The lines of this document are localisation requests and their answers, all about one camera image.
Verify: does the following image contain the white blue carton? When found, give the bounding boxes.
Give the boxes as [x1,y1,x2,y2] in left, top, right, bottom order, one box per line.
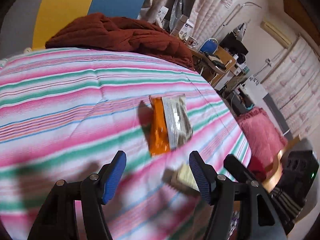
[178,22,195,39]

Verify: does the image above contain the wooden cabinet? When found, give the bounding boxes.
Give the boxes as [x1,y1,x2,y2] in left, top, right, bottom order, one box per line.
[280,0,320,33]

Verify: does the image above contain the cream cardboard box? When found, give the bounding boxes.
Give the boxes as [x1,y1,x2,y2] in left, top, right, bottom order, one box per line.
[162,163,199,194]

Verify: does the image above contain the black monitor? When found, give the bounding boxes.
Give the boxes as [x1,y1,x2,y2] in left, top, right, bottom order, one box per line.
[219,32,250,55]

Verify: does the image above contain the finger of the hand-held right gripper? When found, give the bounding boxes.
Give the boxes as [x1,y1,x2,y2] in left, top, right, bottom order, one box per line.
[223,154,265,187]

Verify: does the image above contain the grey yellow blue cushion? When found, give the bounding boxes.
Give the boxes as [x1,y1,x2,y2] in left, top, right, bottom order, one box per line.
[0,0,148,55]

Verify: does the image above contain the wooden desk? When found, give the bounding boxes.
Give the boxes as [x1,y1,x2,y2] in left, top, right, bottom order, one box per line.
[191,45,238,87]

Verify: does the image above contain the red-brown knitted cloth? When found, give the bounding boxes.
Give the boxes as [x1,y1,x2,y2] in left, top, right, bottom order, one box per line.
[45,12,195,71]

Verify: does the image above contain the pink green striped blanket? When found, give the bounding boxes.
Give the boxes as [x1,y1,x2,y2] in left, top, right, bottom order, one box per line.
[0,46,252,240]

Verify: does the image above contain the white pink patterned curtain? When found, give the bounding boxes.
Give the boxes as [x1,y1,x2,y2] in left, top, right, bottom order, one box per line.
[261,35,320,140]

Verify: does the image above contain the orange silver snack packet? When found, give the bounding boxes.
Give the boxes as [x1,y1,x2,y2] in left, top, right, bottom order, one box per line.
[149,94,194,158]

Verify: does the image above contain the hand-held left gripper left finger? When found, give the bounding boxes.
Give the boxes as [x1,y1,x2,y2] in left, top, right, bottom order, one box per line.
[27,150,127,240]

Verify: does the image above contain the blue chair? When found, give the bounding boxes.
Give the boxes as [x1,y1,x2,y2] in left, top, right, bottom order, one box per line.
[200,38,218,54]

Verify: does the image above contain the white printed mug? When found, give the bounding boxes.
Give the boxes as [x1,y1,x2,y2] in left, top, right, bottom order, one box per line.
[186,35,200,49]

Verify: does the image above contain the cream air conditioner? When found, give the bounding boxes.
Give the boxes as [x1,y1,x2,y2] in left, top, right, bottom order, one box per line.
[259,20,292,48]

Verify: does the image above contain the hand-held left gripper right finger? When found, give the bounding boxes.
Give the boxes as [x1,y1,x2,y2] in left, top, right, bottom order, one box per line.
[189,151,288,240]

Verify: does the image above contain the cream patterned curtain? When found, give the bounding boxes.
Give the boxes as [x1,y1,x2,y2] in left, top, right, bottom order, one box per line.
[137,0,262,39]

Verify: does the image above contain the pink fringed cloth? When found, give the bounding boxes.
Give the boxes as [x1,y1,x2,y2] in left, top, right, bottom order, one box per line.
[236,107,288,178]

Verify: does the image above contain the gold curved strip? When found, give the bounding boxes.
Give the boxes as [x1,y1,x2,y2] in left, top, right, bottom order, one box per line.
[262,136,300,193]

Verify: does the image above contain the white printed carton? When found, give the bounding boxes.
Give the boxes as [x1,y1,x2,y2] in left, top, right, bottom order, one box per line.
[156,5,168,27]

